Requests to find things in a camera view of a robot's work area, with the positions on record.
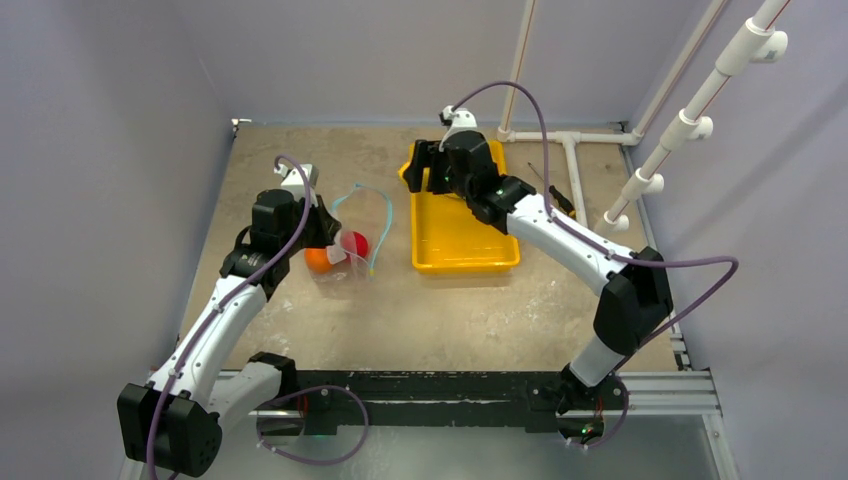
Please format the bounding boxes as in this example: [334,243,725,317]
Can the purple cable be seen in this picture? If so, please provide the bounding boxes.
[144,154,370,480]
[450,80,741,452]

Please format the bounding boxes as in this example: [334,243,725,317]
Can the red apple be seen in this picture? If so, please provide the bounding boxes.
[341,231,369,260]

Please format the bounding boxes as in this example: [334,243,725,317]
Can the clear zip top bag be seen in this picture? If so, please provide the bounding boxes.
[304,183,394,281]

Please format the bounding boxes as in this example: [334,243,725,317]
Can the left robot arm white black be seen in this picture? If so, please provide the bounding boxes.
[117,188,341,477]

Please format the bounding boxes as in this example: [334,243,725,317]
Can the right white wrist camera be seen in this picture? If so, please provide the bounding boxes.
[439,105,478,150]

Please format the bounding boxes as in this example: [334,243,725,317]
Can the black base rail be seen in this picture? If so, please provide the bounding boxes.
[238,369,631,437]

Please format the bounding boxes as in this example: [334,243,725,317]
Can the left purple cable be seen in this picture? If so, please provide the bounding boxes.
[144,154,370,480]

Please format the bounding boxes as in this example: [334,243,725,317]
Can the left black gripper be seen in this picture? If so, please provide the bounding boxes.
[280,194,340,257]

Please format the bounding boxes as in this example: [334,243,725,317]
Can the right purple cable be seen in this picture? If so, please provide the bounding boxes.
[450,80,741,452]

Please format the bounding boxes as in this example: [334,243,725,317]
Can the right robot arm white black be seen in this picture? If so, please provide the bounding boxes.
[400,131,673,407]

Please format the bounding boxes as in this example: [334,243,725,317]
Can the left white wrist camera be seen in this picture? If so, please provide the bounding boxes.
[274,164,319,201]

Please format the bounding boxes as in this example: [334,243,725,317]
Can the yellow plastic tray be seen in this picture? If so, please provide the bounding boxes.
[397,140,522,276]

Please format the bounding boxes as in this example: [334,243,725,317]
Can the black handled screwdriver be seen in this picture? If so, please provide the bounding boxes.
[527,162,577,220]

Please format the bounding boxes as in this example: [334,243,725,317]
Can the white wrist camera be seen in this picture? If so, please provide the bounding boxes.
[439,105,478,150]
[274,164,319,201]

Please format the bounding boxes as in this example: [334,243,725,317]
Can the white pvc pipe frame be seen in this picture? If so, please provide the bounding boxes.
[497,1,790,235]

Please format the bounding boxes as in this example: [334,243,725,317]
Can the orange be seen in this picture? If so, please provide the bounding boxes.
[304,248,336,275]

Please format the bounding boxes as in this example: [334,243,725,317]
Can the aluminium frame rail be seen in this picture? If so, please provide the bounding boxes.
[619,371,721,416]

